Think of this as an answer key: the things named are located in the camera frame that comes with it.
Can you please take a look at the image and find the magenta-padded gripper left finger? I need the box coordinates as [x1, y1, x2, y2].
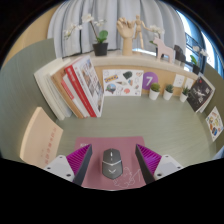
[44, 143, 94, 187]

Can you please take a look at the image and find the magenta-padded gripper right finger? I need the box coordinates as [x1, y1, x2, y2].
[134, 143, 184, 185]

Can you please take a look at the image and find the grey computer mouse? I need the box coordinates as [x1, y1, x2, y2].
[101, 148, 124, 180]

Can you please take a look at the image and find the pink mouse pad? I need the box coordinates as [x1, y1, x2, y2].
[73, 135, 148, 191]

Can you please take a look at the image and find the peach coloured board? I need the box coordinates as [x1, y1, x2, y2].
[19, 106, 64, 169]

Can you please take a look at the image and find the large white sticker sheet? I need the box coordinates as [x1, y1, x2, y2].
[205, 106, 224, 142]

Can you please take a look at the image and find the small succulent in white pot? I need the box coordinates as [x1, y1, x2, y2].
[162, 83, 175, 101]
[148, 82, 161, 101]
[179, 86, 190, 103]

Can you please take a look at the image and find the tan cork-covered book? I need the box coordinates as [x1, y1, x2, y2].
[50, 68, 86, 119]

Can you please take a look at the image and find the thick white book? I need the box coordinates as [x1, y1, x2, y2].
[33, 58, 73, 121]

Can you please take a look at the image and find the black and red book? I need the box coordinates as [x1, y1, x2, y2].
[186, 75, 214, 113]

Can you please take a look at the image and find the red and white magazine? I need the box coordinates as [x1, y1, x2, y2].
[60, 54, 105, 118]

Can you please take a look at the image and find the green felt desk partition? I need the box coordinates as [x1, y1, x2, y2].
[199, 63, 224, 158]
[0, 38, 66, 161]

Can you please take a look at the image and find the purple round number sticker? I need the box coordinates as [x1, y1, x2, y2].
[141, 70, 160, 91]

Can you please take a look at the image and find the white sheet with small stickers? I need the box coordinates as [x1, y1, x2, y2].
[102, 68, 144, 97]

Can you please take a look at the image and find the white orchid in black pot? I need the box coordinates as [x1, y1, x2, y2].
[146, 24, 166, 56]
[189, 44, 209, 75]
[63, 13, 110, 57]

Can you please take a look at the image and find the dark grey horse figure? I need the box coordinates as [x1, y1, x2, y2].
[173, 44, 188, 66]

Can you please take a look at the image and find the pink horse figure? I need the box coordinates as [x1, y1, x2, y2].
[152, 36, 176, 64]

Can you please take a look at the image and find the wooden hand model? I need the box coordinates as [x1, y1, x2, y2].
[116, 17, 137, 57]

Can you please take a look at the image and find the light grey curtain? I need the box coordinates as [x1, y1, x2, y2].
[46, 0, 188, 59]

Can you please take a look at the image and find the white wall socket plate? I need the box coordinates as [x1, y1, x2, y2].
[185, 77, 195, 90]
[173, 73, 186, 89]

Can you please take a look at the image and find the window with dark frame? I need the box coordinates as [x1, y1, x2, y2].
[174, 8, 224, 74]

